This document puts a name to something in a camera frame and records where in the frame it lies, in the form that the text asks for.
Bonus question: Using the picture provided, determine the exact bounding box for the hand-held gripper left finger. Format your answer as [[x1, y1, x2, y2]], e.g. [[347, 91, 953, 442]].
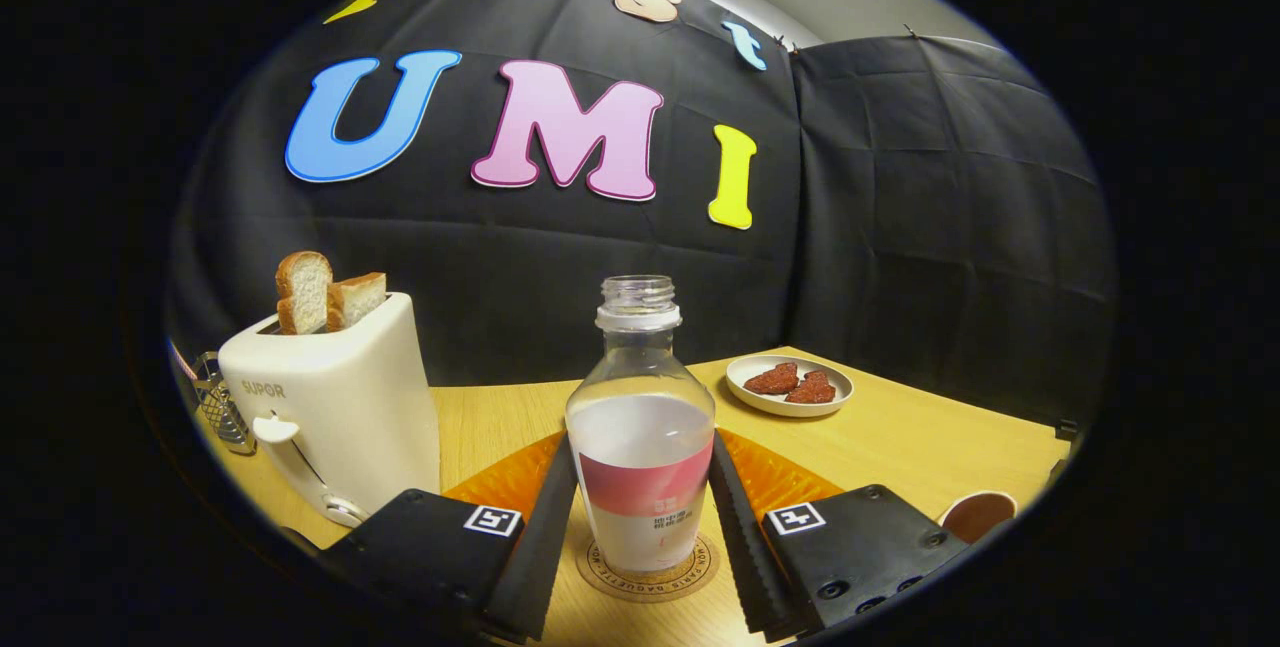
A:
[[320, 430, 580, 643]]

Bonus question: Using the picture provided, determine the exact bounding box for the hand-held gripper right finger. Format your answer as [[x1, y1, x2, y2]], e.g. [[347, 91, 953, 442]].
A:
[[709, 430, 971, 643]]

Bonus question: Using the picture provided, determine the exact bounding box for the round cork coaster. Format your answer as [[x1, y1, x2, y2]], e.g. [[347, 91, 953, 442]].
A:
[[576, 532, 721, 604]]

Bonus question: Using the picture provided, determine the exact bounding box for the clear juice bottle pink label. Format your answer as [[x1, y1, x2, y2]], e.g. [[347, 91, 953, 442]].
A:
[[565, 274, 717, 573]]

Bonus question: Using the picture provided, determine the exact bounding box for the beige cup with wooden handle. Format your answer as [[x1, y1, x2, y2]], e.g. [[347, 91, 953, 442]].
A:
[[938, 490, 1019, 545]]

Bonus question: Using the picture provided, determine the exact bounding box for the round white plate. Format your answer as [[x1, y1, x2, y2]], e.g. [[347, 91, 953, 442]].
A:
[[725, 354, 855, 419]]

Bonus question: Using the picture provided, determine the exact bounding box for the red meat piece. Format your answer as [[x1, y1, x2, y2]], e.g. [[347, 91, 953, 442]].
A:
[[743, 362, 800, 396], [785, 370, 837, 405]]

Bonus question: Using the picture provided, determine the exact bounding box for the wooden table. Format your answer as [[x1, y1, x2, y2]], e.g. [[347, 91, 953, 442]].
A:
[[205, 345, 1073, 647]]

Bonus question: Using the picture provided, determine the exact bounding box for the white toaster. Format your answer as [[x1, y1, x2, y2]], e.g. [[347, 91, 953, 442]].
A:
[[217, 292, 442, 529]]

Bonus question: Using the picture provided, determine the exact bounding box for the toast bread slice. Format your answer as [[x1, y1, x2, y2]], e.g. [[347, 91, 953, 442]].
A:
[[326, 272, 388, 332], [275, 250, 333, 335]]

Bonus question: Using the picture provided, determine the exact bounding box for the black backdrop cloth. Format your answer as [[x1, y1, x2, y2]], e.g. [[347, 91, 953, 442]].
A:
[[165, 0, 1116, 428]]

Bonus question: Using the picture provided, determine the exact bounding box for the metal wire basket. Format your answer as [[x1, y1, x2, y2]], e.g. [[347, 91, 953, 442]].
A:
[[190, 351, 258, 456]]

